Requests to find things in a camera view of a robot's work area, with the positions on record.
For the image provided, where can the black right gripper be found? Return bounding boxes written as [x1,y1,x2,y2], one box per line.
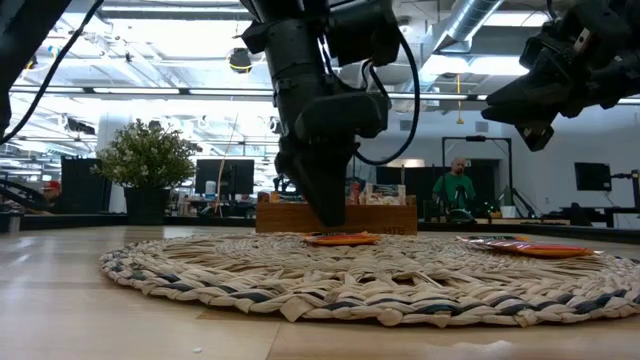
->
[481,9,621,153]

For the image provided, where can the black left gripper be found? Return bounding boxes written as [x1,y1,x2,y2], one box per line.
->
[272,69,391,227]

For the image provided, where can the beige apple tea packet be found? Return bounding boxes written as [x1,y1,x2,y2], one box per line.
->
[363,182,407,207]

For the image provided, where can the orange peach tea packet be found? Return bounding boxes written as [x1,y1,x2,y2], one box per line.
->
[455,234,597,259]
[268,191,307,205]
[301,230,384,247]

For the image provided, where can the black monitor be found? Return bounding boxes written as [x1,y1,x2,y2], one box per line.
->
[573,161,612,192]
[194,158,255,196]

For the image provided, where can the small potted cactus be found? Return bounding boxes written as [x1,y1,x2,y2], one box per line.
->
[499,185,517,219]

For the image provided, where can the person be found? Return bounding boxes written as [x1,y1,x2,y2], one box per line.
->
[432,156,479,224]
[29,179,69,216]

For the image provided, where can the wooden compartment tray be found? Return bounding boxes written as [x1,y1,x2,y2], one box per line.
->
[255,192,419,236]

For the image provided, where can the black ceiling lamp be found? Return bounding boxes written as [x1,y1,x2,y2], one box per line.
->
[228,47,254,75]

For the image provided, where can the round woven straw placemat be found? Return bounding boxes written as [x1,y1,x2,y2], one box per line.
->
[98,230,640,329]

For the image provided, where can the overhead light bar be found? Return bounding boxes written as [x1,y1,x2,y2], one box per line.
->
[9,85,640,105]

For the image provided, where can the potted white-flowered plant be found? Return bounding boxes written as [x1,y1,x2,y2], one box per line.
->
[89,118,204,226]

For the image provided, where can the black partition panel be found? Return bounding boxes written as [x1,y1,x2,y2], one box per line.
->
[60,157,112,215]

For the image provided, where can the black camera stand frame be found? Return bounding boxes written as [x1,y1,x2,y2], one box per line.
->
[441,135,514,201]

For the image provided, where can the yellow pendant cord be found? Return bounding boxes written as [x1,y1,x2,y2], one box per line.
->
[454,73,465,126]

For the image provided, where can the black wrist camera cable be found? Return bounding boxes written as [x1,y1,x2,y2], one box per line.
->
[354,29,422,167]

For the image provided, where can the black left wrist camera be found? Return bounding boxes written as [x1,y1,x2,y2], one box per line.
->
[327,0,402,67]

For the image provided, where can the black aluminium table frame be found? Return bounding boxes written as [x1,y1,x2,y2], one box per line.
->
[0,212,640,246]

